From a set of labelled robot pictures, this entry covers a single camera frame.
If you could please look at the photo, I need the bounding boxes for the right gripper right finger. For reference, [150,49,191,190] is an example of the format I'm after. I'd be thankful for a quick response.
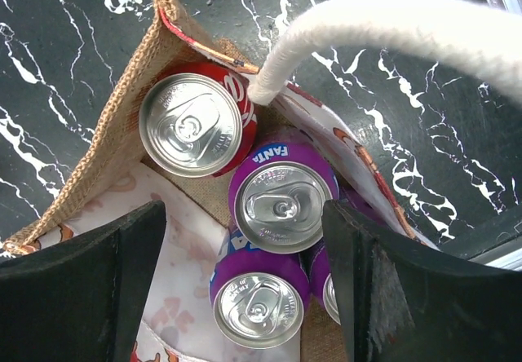
[322,201,521,361]

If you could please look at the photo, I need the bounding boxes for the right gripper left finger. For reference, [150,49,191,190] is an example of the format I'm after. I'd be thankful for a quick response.
[1,201,166,361]

